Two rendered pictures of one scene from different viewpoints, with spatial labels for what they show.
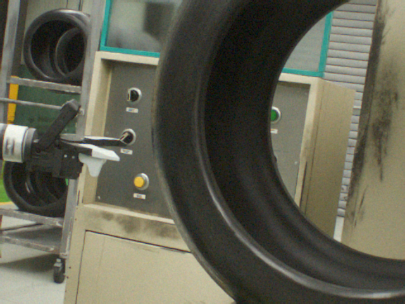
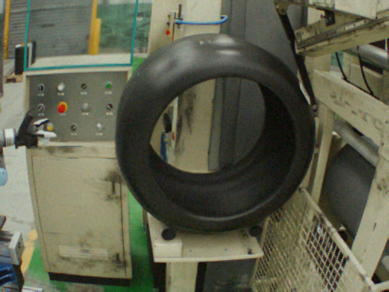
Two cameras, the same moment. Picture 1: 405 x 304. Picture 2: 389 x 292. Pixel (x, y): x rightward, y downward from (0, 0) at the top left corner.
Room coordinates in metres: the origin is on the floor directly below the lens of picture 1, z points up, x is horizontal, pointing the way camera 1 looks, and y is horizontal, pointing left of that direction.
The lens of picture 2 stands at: (0.12, 0.45, 1.61)
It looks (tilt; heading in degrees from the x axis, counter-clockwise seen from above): 21 degrees down; 328
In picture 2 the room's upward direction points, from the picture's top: 5 degrees clockwise
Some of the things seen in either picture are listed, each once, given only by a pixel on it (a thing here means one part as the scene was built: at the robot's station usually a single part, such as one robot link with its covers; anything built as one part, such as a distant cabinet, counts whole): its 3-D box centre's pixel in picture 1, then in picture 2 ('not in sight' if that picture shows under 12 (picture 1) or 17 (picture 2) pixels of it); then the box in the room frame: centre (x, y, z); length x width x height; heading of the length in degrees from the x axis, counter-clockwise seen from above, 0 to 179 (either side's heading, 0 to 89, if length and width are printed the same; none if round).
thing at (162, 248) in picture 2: not in sight; (162, 223); (1.23, -0.13, 0.83); 0.36 x 0.09 x 0.06; 159
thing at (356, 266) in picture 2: not in sight; (294, 287); (0.84, -0.48, 0.65); 0.90 x 0.02 x 0.70; 159
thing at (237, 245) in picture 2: not in sight; (201, 231); (1.18, -0.26, 0.80); 0.37 x 0.36 x 0.02; 69
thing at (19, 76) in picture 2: not in sight; (24, 58); (8.35, -0.31, 0.38); 1.20 x 0.80 x 0.76; 164
